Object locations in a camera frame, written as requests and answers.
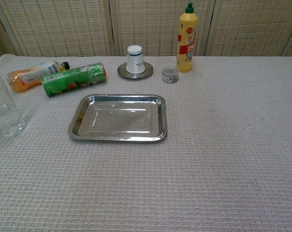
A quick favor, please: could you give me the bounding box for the white waffle-weave tablecloth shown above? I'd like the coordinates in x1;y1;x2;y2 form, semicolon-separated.
0;53;292;232

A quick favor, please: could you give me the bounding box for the round metal saucer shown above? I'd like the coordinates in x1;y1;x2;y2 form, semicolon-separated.
117;62;154;79

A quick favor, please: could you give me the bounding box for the woven bamboo folding screen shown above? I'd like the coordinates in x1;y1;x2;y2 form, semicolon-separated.
0;0;292;58

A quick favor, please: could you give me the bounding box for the green chip canister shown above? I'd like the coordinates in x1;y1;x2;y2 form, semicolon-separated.
41;61;108;98

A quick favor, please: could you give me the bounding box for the rectangular stainless steel tray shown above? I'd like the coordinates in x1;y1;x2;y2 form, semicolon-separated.
67;94;168;142

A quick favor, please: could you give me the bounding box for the yellow detergent bottle green cap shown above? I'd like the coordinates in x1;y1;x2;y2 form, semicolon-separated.
175;1;199;73

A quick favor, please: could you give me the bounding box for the transparent plastic water bottle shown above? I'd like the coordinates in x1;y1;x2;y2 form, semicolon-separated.
0;63;27;137

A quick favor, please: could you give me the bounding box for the small clear round container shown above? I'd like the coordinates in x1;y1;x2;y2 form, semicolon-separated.
161;66;179;84

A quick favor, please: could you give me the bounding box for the white paper cup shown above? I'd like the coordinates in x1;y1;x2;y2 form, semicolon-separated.
126;44;146;74

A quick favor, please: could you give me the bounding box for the orange juice bottle black cap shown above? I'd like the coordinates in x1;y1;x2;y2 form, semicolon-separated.
5;61;71;93

